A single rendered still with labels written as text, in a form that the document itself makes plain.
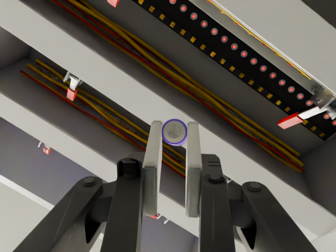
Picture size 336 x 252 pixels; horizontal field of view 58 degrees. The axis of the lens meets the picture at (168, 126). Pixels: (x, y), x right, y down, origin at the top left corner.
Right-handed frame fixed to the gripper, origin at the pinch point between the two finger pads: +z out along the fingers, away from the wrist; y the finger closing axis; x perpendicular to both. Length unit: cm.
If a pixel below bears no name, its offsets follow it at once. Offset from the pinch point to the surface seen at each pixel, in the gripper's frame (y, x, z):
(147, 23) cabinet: -5.8, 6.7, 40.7
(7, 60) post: -34, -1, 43
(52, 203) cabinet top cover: -28, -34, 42
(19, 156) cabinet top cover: -38, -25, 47
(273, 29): 9.1, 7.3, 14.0
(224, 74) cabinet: 8.7, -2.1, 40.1
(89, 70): -11.7, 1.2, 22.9
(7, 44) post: -32, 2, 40
